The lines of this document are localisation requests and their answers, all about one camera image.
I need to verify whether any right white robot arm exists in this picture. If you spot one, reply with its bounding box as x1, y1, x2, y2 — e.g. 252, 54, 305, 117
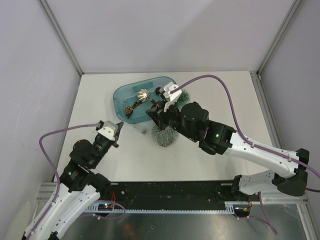
146, 102, 308, 201

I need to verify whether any brown ribbon ornament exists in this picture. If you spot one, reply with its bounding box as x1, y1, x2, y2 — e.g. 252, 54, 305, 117
151, 99, 161, 108

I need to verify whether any teal plastic container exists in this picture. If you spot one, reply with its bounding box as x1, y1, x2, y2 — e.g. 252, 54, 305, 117
113, 76, 176, 125

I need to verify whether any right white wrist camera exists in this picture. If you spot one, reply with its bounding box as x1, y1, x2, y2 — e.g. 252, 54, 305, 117
161, 82, 182, 112

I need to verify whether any dark brown bauble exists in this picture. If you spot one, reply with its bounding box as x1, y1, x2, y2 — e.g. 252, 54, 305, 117
155, 87, 163, 95

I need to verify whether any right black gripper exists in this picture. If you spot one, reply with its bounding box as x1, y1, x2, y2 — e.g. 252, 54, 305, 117
146, 97, 198, 142

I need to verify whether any pine cone ornament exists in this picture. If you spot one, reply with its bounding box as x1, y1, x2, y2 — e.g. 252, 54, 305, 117
123, 106, 133, 115

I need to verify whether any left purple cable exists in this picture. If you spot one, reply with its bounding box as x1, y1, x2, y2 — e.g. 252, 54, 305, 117
22, 122, 127, 238

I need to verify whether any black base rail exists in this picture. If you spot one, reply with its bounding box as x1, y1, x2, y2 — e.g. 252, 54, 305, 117
100, 180, 260, 212

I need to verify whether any small frosted christmas tree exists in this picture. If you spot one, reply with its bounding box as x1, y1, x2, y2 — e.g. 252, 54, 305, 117
151, 89, 191, 148

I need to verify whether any grey slotted cable duct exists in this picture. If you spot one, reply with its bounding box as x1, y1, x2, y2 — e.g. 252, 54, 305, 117
82, 201, 251, 215

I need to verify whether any silver gold bauble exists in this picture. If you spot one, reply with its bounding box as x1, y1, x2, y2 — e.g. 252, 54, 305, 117
137, 88, 150, 103

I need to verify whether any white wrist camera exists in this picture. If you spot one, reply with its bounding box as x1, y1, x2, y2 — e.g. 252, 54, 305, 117
96, 120, 117, 139
161, 82, 182, 112

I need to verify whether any clear battery box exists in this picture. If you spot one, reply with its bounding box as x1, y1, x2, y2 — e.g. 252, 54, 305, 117
133, 124, 149, 135

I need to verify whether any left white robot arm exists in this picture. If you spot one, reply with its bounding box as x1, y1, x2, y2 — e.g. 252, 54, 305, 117
22, 121, 124, 240

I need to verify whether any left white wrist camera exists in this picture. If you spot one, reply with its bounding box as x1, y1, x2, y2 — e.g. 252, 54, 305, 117
96, 120, 117, 139

